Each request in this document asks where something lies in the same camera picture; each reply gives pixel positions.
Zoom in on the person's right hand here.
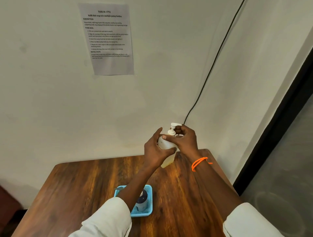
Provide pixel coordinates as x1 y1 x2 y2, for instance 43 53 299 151
162 124 200 163

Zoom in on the person's left hand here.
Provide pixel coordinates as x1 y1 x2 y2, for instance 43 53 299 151
143 127 177 171

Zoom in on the large yellow soap bottle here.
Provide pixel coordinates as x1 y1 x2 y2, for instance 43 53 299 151
157 133 180 168

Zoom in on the white pump head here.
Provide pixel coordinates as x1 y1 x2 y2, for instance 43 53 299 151
167 123 183 136

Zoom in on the small navy white pump bottle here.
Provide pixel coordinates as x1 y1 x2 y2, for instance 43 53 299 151
136 189 149 212

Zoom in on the person's left forearm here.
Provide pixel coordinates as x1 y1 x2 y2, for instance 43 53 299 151
117 166 157 213

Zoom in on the person's right forearm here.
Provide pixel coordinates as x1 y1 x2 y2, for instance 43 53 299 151
193 161 244 221

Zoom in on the person's left white sleeve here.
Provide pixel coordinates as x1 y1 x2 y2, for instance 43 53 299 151
68 197 132 237

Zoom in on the person's white sleeve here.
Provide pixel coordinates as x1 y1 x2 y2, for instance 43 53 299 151
222 202 285 237
68 197 132 237

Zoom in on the person's right white sleeve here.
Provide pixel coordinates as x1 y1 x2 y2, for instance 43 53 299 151
222 202 285 237

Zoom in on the blue plastic mesh basket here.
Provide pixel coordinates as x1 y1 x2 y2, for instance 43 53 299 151
113 184 153 217

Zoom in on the printed paper sheet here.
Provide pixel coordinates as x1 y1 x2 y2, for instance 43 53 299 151
78 3 135 76

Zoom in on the maroon upholstered seat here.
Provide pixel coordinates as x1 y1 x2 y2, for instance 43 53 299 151
0 185 24 230

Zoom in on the orange beaded bracelet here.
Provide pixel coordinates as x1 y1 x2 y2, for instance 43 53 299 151
191 157 213 172

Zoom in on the black door frame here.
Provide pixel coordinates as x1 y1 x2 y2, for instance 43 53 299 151
232 48 313 196

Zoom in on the long black wall cable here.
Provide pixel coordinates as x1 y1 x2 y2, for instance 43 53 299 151
183 0 246 125

